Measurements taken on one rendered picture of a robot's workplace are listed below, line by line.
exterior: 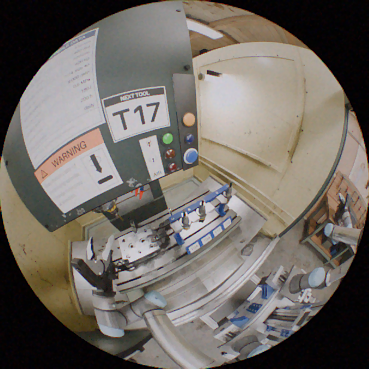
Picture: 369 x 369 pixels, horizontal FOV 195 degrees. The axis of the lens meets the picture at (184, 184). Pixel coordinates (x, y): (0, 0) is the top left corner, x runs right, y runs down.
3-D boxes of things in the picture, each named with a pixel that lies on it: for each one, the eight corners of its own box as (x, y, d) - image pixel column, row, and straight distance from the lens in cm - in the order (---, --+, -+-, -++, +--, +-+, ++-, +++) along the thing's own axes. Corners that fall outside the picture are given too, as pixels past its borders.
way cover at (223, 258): (244, 259, 122) (251, 256, 107) (163, 312, 120) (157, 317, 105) (224, 238, 121) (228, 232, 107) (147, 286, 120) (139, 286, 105)
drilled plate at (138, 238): (161, 250, 85) (159, 248, 80) (127, 265, 93) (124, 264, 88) (150, 226, 95) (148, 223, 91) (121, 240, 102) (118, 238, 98)
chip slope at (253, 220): (257, 231, 138) (268, 219, 119) (210, 275, 112) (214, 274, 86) (208, 188, 161) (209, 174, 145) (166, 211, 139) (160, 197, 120)
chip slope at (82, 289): (150, 307, 122) (136, 312, 99) (99, 314, 162) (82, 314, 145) (121, 232, 148) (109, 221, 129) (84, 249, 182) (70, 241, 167)
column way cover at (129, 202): (156, 200, 116) (139, 156, 87) (116, 219, 123) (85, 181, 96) (154, 197, 120) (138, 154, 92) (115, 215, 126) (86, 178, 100)
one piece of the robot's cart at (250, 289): (291, 306, 243) (298, 306, 232) (251, 347, 238) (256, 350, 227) (244, 269, 180) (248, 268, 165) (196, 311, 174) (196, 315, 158)
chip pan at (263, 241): (269, 242, 141) (272, 240, 135) (107, 329, 164) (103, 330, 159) (257, 231, 138) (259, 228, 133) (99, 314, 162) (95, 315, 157)
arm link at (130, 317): (150, 314, 54) (138, 321, 45) (130, 323, 60) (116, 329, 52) (137, 299, 54) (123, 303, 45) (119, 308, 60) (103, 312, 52)
